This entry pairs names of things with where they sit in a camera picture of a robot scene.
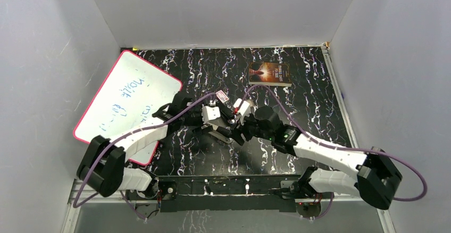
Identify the small red staple box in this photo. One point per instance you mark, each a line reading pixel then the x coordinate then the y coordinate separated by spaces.
pixel 222 96

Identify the white stapler black handle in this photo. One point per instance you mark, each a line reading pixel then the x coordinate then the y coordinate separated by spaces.
pixel 222 134

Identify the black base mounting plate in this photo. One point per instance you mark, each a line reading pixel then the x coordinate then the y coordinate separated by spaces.
pixel 221 193

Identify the dark paperback book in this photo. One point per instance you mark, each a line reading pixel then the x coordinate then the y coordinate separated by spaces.
pixel 269 74

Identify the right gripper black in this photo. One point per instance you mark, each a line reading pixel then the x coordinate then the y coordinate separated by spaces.
pixel 237 131

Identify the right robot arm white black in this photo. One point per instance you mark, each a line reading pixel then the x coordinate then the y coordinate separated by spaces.
pixel 369 175

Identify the aluminium frame rail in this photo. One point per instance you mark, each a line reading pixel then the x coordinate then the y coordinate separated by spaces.
pixel 342 214

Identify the cardboard staple tray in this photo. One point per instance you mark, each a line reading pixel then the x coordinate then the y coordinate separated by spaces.
pixel 251 102

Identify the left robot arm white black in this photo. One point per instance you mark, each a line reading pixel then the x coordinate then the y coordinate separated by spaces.
pixel 103 167

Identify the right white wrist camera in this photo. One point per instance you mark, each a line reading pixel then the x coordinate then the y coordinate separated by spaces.
pixel 242 108

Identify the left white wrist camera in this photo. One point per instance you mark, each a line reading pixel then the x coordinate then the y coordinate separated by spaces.
pixel 210 113

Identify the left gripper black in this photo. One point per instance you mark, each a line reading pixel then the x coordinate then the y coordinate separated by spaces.
pixel 198 130

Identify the pink-framed whiteboard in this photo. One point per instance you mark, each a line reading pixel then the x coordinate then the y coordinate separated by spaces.
pixel 133 90

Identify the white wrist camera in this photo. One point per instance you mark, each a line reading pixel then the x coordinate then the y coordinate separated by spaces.
pixel 210 113
pixel 242 108

